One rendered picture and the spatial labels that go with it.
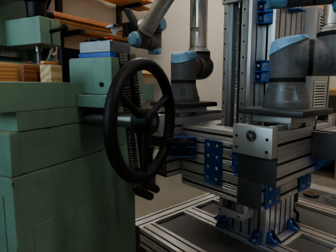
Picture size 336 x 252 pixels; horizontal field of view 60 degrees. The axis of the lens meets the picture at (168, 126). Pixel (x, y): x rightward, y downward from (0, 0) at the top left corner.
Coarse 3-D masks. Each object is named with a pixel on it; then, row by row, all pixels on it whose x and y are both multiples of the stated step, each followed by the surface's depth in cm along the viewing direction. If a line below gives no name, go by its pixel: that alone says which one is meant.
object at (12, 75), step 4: (0, 68) 70; (4, 68) 71; (8, 68) 72; (12, 68) 73; (16, 68) 74; (0, 72) 70; (4, 72) 71; (8, 72) 72; (12, 72) 73; (16, 72) 74; (0, 76) 70; (4, 76) 71; (8, 76) 72; (12, 76) 73; (16, 76) 74; (0, 80) 70; (4, 80) 71; (8, 80) 72; (12, 80) 73; (16, 80) 74
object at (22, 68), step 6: (18, 66) 74; (24, 66) 73; (30, 66) 75; (36, 66) 76; (18, 72) 74; (24, 72) 73; (30, 72) 75; (36, 72) 77; (18, 78) 74; (24, 78) 74; (30, 78) 75; (36, 78) 77
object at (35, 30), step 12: (12, 24) 79; (24, 24) 77; (36, 24) 75; (48, 24) 77; (12, 36) 79; (24, 36) 77; (36, 36) 75; (48, 36) 77; (24, 48) 86; (36, 48) 79
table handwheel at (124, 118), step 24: (120, 72) 58; (120, 96) 56; (168, 96) 76; (96, 120) 72; (120, 120) 69; (144, 120) 64; (168, 120) 78; (144, 144) 67; (168, 144) 77; (120, 168) 58; (144, 168) 68
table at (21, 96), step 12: (0, 84) 54; (12, 84) 56; (24, 84) 59; (36, 84) 61; (48, 84) 64; (60, 84) 67; (72, 84) 70; (144, 84) 100; (0, 96) 54; (12, 96) 57; (24, 96) 59; (36, 96) 61; (48, 96) 64; (60, 96) 67; (72, 96) 71; (84, 96) 70; (96, 96) 69; (144, 96) 82; (0, 108) 55; (12, 108) 57; (24, 108) 59; (36, 108) 62; (48, 108) 64
